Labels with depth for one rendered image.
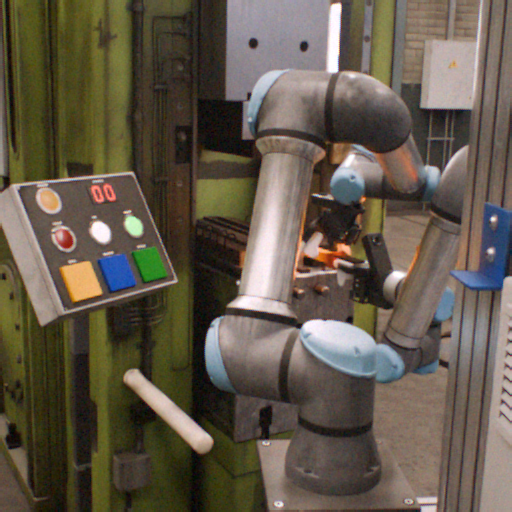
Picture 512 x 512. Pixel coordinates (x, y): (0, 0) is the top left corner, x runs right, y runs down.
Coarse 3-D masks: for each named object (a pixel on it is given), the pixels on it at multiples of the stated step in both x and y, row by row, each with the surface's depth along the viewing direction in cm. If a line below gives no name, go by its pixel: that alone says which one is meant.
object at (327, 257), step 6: (324, 252) 187; (330, 252) 187; (336, 252) 184; (342, 252) 184; (318, 258) 188; (324, 258) 186; (330, 258) 183; (336, 258) 182; (342, 258) 179; (348, 258) 179; (354, 258) 179; (330, 264) 183; (354, 264) 175
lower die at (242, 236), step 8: (208, 216) 240; (216, 216) 241; (200, 224) 231; (216, 224) 232; (224, 224) 228; (248, 224) 232; (200, 232) 224; (208, 232) 225; (216, 232) 221; (224, 232) 220; (232, 232) 221; (240, 232) 219; (248, 232) 216; (200, 240) 220; (208, 240) 216; (232, 240) 213; (240, 240) 209; (200, 248) 221; (208, 248) 216; (232, 248) 204; (240, 248) 204; (232, 256) 204; (240, 256) 201; (240, 264) 201
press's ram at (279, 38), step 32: (224, 0) 185; (256, 0) 187; (288, 0) 192; (320, 0) 196; (224, 32) 186; (256, 32) 189; (288, 32) 194; (320, 32) 198; (224, 64) 188; (256, 64) 191; (288, 64) 196; (320, 64) 200; (224, 96) 189
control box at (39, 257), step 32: (32, 192) 154; (64, 192) 160; (96, 192) 167; (128, 192) 174; (32, 224) 151; (64, 224) 157; (32, 256) 151; (64, 256) 154; (96, 256) 160; (128, 256) 167; (160, 256) 175; (32, 288) 153; (64, 288) 151; (128, 288) 164; (160, 288) 174
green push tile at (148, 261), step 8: (152, 248) 173; (136, 256) 168; (144, 256) 170; (152, 256) 172; (136, 264) 168; (144, 264) 169; (152, 264) 171; (160, 264) 173; (144, 272) 168; (152, 272) 170; (160, 272) 172; (144, 280) 167; (152, 280) 169
